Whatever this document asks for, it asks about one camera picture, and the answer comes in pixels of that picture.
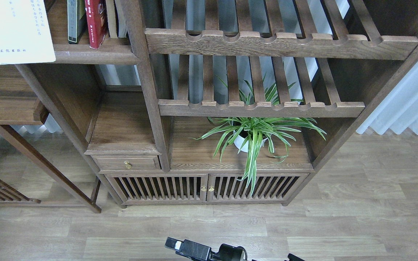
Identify dark wooden bookshelf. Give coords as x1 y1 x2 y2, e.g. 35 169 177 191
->
13 0 418 206

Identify brass cabinet door knobs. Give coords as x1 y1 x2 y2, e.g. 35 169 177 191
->
200 186 214 192

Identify white curtain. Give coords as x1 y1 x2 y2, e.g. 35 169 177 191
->
356 61 418 135

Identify red book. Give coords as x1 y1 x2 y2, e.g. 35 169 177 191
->
84 0 107 49

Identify upright cream books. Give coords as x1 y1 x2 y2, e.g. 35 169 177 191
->
106 0 127 38

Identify white plant pot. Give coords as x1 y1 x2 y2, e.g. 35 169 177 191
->
233 130 267 154

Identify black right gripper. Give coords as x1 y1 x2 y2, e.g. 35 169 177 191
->
164 237 247 261

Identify white and purple book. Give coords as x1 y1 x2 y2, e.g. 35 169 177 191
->
0 0 56 65

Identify green spider plant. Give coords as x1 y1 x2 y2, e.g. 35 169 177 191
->
191 76 327 198

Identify brass drawer knob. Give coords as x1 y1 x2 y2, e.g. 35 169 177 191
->
123 161 132 170

